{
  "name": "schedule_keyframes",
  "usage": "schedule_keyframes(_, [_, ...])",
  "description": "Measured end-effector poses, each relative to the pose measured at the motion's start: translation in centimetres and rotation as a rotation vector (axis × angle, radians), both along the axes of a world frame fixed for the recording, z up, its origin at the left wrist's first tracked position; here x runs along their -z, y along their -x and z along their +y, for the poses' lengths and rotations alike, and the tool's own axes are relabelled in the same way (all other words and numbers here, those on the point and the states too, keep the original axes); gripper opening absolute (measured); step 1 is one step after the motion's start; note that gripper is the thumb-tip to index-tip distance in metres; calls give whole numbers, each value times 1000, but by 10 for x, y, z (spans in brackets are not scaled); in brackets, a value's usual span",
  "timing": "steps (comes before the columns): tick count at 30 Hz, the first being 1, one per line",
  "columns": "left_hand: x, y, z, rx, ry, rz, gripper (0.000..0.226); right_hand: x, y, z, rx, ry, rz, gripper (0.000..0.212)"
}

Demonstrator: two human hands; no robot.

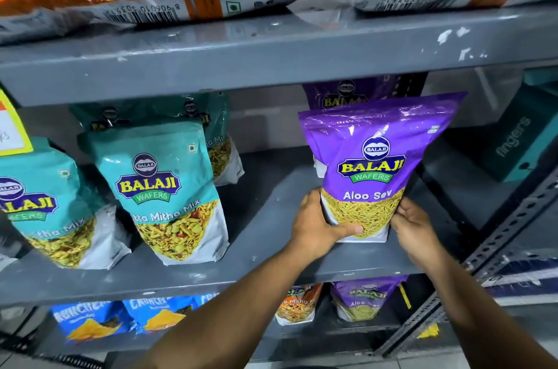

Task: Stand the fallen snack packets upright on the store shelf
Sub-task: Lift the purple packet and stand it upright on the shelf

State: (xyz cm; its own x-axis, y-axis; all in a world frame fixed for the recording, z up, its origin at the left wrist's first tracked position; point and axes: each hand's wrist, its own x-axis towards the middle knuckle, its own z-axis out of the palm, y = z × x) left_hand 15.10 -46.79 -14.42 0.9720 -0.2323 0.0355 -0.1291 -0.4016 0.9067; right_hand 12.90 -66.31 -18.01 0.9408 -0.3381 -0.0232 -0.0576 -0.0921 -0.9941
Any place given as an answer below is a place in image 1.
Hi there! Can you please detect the green yellow price sign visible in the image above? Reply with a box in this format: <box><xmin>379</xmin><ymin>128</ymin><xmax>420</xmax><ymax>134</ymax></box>
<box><xmin>0</xmin><ymin>88</ymin><xmax>34</xmax><ymax>157</ymax></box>

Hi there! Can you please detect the orange Balaji packet shelf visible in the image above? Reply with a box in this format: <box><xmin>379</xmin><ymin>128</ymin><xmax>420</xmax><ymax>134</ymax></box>
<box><xmin>274</xmin><ymin>284</ymin><xmax>324</xmax><ymax>326</ymax></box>

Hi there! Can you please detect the person's left hand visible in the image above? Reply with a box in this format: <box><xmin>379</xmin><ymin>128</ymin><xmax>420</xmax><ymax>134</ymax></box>
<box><xmin>289</xmin><ymin>188</ymin><xmax>365</xmax><ymax>261</ymax></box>

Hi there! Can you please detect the person's left forearm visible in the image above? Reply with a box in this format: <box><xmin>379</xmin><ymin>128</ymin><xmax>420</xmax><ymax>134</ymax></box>
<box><xmin>139</xmin><ymin>246</ymin><xmax>332</xmax><ymax>369</ymax></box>

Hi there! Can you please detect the grey metal shelf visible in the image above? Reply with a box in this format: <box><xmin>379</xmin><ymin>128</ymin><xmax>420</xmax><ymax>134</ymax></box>
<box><xmin>0</xmin><ymin>2</ymin><xmax>558</xmax><ymax>369</ymax></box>

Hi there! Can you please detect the person's right hand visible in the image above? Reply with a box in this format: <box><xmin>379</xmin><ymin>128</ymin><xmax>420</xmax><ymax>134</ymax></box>
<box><xmin>390</xmin><ymin>196</ymin><xmax>446</xmax><ymax>271</ymax></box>

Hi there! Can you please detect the person's right forearm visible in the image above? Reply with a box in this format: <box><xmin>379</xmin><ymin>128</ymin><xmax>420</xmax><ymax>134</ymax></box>
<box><xmin>420</xmin><ymin>250</ymin><xmax>558</xmax><ymax>369</ymax></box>

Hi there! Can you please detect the teal cardboard box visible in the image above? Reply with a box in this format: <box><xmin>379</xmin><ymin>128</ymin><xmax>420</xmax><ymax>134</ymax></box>
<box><xmin>479</xmin><ymin>67</ymin><xmax>558</xmax><ymax>184</ymax></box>

